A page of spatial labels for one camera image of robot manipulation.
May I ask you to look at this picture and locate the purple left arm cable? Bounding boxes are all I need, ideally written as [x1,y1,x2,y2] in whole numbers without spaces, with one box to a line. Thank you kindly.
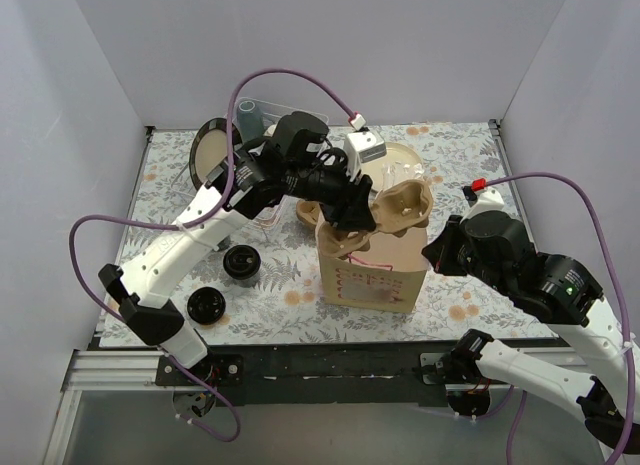
[68,67,366,444]

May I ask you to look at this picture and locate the brown cardboard cup carrier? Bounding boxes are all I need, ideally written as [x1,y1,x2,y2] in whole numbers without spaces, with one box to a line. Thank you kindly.
[316,179,434,258]

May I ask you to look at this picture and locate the cream round plate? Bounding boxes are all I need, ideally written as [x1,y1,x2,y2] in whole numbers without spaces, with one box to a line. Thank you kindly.
[362,142,425,192]

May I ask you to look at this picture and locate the black takeout coffee cup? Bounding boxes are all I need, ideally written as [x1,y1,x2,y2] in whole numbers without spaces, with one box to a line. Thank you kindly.
[213,237,231,252]

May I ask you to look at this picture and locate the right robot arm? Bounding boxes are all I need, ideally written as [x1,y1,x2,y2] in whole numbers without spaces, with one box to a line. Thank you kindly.
[422,184,639,448]

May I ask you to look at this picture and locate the black mounting rail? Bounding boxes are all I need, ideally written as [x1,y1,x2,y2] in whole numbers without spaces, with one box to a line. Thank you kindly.
[154,342,501,409]

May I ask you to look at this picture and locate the pink paper gift bag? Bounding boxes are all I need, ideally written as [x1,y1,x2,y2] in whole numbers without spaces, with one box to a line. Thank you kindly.
[316,228,430,314]

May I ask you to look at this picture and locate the patterned ceramic bowl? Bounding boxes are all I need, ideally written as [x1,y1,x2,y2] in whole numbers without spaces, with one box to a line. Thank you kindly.
[264,124,276,137]

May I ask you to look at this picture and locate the black rimmed cream plate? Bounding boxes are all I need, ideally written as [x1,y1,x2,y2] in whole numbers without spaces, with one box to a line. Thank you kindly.
[188,117,227,190]

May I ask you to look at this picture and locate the white wire dish rack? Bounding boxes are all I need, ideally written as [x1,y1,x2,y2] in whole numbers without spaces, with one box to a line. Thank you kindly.
[173,111,341,230]

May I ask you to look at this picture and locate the grey blue mug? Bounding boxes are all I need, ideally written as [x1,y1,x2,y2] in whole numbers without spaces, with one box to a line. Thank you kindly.
[236,100,265,142]

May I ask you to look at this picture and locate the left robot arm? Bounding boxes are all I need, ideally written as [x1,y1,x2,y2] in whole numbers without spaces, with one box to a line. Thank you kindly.
[99,111,386,385]

